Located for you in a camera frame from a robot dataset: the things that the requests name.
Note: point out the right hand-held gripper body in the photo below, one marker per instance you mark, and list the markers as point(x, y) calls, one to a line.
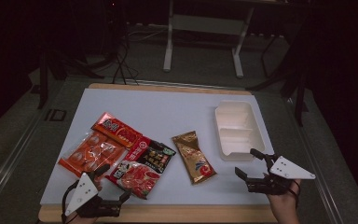
point(287, 170)

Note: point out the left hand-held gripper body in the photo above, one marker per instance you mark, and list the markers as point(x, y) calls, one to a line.
point(82, 193)

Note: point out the white plastic container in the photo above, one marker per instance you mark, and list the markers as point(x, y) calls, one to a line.
point(239, 130)

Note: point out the black and red seasoning packet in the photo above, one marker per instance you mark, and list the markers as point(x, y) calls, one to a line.
point(143, 169)

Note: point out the gold seasoning packet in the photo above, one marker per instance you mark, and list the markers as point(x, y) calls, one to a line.
point(195, 158)

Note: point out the person's left hand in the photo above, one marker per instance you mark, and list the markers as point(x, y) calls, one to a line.
point(80, 221)

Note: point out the person's right hand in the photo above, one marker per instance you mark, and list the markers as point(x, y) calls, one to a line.
point(284, 208)

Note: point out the clear orange sauce packet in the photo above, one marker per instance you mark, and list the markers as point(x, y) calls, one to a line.
point(90, 154)

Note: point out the orange-red seasoning packet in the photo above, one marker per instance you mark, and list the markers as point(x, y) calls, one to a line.
point(116, 129)

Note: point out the dark metal stand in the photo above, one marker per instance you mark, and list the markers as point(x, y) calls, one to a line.
point(298, 93)
point(43, 81)

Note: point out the black floor bracket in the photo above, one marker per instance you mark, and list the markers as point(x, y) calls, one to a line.
point(56, 115)

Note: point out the white metal desk frame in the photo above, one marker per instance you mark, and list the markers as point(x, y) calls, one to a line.
point(206, 25)

